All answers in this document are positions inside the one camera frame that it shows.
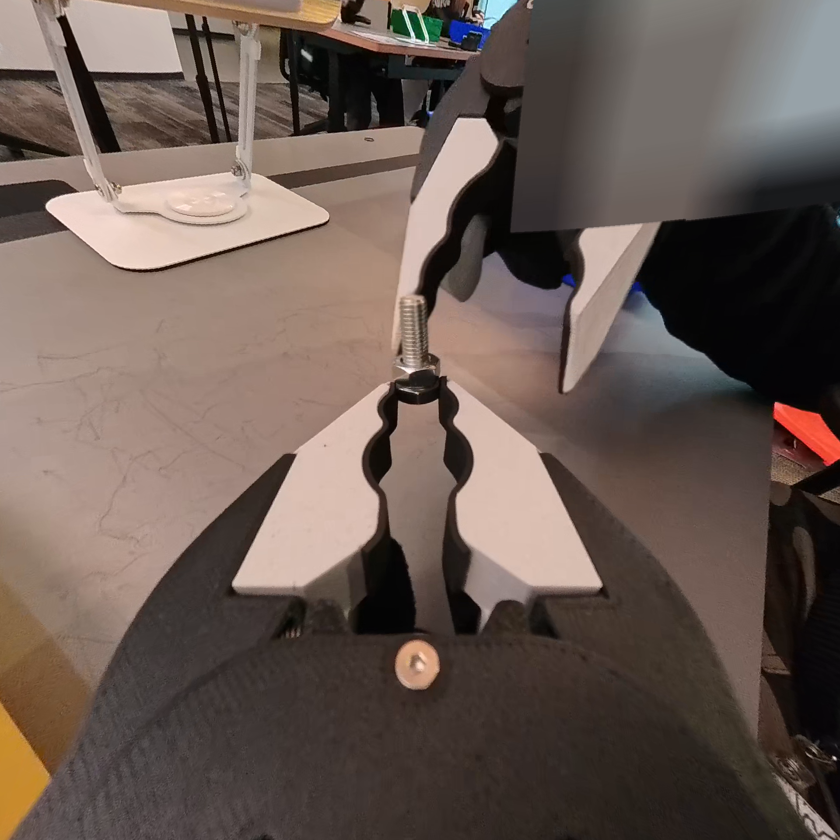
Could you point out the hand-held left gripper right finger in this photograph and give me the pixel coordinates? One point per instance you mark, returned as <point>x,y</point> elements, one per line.
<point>518,525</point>

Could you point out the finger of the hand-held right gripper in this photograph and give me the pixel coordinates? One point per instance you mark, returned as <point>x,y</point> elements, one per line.
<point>610,295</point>
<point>433,197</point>

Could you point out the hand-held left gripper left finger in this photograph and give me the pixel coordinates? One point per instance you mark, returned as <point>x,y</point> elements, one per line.
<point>315,525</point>

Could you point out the silver bolt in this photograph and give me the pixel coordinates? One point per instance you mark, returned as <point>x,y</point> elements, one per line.
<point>413,321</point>

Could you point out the silver hex nut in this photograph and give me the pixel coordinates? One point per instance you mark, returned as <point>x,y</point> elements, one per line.
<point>417,367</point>

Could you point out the yellow plastic bin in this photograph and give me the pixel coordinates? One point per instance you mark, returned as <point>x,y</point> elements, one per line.
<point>16,774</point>

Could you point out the person's right forearm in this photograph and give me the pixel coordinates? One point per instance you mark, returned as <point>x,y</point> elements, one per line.
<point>754,295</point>

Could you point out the small blue bin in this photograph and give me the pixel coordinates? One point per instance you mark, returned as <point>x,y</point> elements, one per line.
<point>459,29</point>

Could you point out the green plastic bin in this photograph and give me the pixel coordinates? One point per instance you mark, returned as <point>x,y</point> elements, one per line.
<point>430,29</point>

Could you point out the white stand with clear arms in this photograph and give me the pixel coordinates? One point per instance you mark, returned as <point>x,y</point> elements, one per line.
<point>262,216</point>

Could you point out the red plastic piece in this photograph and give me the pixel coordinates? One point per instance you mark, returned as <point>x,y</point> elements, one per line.
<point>807,430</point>

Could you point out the camouflage pants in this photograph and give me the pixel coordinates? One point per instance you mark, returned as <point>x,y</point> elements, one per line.
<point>800,590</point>

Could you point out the black metal table legs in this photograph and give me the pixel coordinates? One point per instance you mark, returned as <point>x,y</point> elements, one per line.
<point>98,111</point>

